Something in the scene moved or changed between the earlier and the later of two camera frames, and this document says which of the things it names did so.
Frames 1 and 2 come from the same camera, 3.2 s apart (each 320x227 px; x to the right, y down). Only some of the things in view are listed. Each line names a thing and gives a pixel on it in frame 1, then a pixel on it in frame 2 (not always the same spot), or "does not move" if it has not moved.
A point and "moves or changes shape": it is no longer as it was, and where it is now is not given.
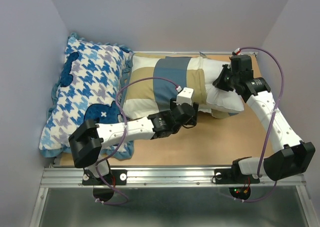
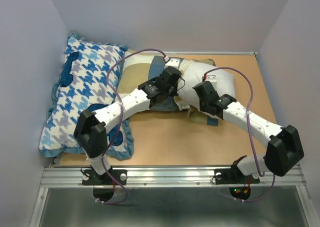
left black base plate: x=115 y=177 does not move
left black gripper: x=192 y=121 to x=174 y=91
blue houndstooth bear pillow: x=89 y=87 does not move
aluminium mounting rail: x=71 y=177 does not move
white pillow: x=217 y=98 moves or changes shape
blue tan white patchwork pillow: x=153 y=80 moves or changes shape
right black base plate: x=233 y=176 does not move
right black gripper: x=219 y=82 to x=201 y=105
